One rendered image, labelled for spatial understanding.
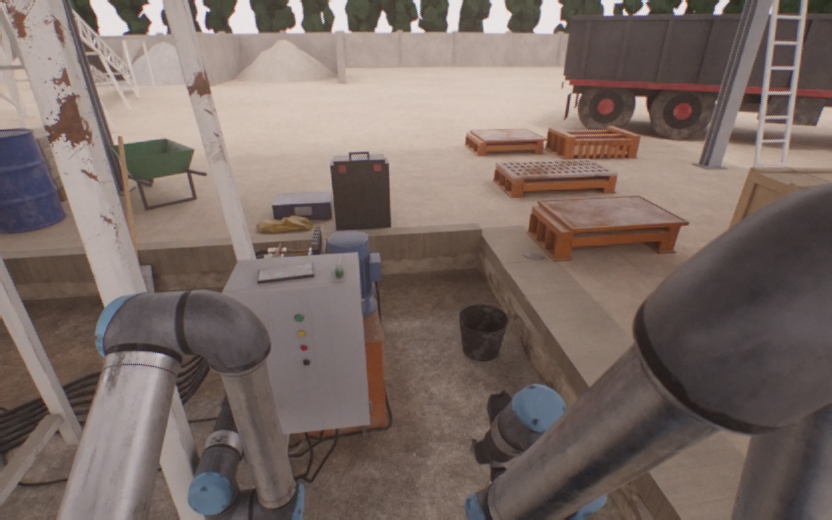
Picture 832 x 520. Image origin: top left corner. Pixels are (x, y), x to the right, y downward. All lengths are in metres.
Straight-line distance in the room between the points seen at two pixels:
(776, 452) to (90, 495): 0.78
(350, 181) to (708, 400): 3.56
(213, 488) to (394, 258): 2.95
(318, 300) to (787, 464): 1.10
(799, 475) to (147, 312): 0.85
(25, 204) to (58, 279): 1.05
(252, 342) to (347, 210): 3.09
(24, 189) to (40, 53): 4.35
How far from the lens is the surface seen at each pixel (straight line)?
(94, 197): 0.99
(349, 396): 1.54
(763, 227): 0.33
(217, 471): 1.14
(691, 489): 2.14
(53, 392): 2.77
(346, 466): 2.37
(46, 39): 1.01
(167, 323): 0.81
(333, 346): 1.40
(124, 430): 0.77
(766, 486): 0.52
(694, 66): 9.16
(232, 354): 0.81
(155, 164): 5.22
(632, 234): 3.77
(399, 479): 2.30
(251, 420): 0.94
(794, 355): 0.31
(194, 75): 1.79
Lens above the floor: 1.89
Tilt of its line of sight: 27 degrees down
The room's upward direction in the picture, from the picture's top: straight up
